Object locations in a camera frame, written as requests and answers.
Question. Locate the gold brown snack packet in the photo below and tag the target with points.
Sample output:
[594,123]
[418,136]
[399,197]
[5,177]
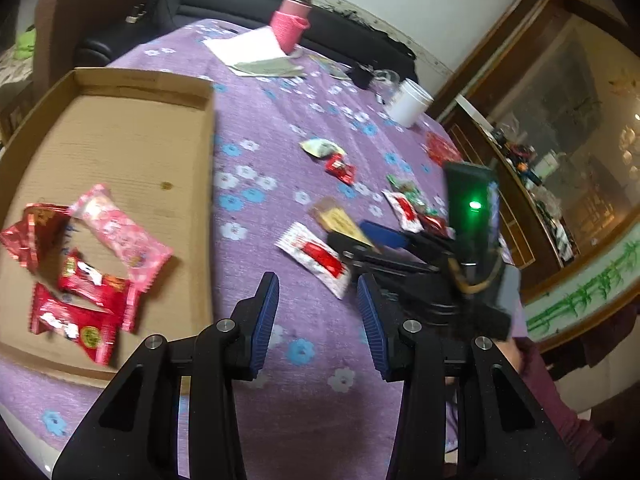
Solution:
[337,217]

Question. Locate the black pouch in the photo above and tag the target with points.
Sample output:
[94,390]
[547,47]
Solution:
[361,76]

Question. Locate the pink snack packet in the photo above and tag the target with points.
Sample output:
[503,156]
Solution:
[120,235]

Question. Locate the green snack packet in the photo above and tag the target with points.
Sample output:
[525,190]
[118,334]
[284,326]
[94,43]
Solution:
[400,182]
[430,202]

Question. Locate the white plastic jar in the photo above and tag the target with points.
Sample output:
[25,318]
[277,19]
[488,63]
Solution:
[407,102]

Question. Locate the brown chair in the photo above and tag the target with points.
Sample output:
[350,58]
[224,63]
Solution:
[85,5]

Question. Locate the white paper sheet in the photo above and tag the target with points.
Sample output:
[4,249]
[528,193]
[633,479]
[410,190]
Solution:
[245,46]

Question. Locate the green cloth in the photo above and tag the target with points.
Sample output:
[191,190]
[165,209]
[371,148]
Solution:
[25,42]

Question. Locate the bamboo print panel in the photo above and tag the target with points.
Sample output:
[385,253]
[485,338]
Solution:
[590,295]

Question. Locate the person's right forearm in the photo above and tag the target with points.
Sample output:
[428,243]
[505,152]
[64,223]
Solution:
[560,400]

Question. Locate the clear glass item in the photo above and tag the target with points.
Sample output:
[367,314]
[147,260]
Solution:
[387,80]

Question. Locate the small red candy packet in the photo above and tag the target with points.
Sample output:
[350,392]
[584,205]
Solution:
[341,169]
[436,224]

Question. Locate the wooden glass cabinet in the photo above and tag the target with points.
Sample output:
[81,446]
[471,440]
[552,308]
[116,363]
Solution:
[550,110]

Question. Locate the black sofa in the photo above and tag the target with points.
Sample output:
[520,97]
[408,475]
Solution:
[215,2]

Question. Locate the white and red snack packet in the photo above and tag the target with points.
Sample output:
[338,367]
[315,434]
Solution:
[315,255]
[404,210]

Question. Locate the red plastic bag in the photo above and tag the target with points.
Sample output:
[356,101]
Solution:
[442,149]

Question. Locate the cream snack packet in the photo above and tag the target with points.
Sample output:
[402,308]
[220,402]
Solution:
[322,147]

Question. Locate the cardboard box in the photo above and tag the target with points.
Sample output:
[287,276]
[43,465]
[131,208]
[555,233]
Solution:
[120,160]

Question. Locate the colourful booklet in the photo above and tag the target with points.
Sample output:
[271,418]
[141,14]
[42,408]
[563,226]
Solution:
[332,67]

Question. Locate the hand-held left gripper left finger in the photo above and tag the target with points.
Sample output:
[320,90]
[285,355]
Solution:
[265,320]

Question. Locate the purple floral tablecloth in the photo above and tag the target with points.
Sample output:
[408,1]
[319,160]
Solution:
[280,125]

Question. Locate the person's right hand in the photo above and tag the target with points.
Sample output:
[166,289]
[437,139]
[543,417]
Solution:
[512,355]

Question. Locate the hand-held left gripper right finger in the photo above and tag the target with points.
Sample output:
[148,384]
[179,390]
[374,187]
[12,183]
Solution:
[372,320]

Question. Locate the pink sleeved thermos bottle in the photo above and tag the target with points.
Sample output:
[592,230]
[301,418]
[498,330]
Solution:
[291,22]

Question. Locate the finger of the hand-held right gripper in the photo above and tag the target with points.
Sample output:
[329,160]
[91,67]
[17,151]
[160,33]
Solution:
[385,234]
[352,250]

